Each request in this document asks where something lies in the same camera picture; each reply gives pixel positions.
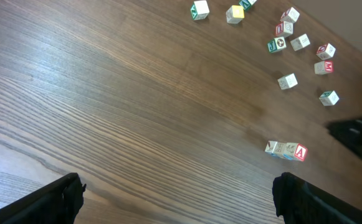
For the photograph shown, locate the red M wooden block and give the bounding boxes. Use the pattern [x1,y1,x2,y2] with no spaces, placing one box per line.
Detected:
[314,60,334,75]

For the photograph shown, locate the green edged wooden block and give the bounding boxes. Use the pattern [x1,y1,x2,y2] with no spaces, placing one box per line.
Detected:
[290,34,310,51]

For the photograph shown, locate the plain wooden block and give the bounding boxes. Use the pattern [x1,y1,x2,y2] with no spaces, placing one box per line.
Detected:
[316,43,336,60]
[319,90,340,106]
[280,7,300,24]
[278,73,298,90]
[191,0,209,21]

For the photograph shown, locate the yellow top wooden block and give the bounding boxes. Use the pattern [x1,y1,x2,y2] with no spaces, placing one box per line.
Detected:
[226,5,245,24]

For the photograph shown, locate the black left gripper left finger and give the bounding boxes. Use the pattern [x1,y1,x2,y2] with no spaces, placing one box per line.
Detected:
[0,172,86,224]

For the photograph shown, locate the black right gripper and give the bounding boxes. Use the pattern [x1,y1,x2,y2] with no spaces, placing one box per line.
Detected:
[326,117,362,160]

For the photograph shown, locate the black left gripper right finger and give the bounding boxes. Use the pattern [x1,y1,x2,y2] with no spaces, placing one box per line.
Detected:
[272,172,362,224]

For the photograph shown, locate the plain wooden block upper right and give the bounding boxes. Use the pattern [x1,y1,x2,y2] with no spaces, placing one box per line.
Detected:
[316,43,336,60]

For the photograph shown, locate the plain wooden block top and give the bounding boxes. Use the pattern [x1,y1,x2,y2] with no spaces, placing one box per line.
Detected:
[280,7,300,24]

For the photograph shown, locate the plain wooden block far left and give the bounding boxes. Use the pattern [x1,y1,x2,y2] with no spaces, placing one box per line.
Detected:
[191,0,209,21]

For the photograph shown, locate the red A wooden block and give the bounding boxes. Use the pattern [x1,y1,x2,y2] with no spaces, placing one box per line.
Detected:
[283,142,308,161]

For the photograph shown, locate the green side wooden block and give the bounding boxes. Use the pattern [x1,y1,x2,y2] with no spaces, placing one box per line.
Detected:
[239,0,257,11]

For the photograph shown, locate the green ball picture block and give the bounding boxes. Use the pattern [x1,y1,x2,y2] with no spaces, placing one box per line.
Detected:
[267,37,287,53]

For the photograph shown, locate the blue bottom tower block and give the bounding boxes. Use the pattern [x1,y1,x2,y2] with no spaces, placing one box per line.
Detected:
[265,141,278,156]

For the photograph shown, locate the plain wooden block centre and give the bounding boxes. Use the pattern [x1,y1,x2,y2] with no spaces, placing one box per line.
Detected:
[278,73,298,90]

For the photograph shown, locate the blue letter wooden block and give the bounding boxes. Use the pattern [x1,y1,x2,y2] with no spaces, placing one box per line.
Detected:
[272,142,286,159]

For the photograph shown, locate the red side wooden block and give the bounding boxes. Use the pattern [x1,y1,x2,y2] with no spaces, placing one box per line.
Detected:
[275,21,293,37]

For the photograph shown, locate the plain wooden block far right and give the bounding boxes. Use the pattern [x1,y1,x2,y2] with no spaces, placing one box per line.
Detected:
[319,90,340,106]

